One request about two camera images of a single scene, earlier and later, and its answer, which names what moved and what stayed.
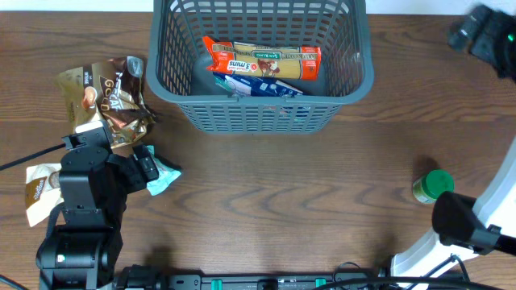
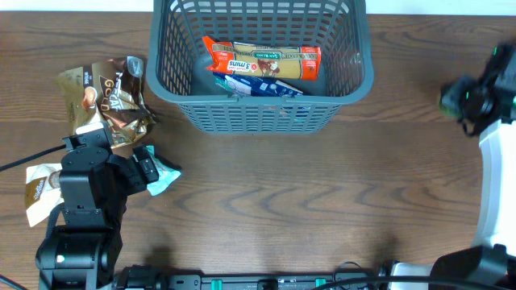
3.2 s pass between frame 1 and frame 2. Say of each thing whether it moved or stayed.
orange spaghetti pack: stayed
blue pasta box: stayed
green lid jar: moved
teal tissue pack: stayed
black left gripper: stayed
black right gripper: moved
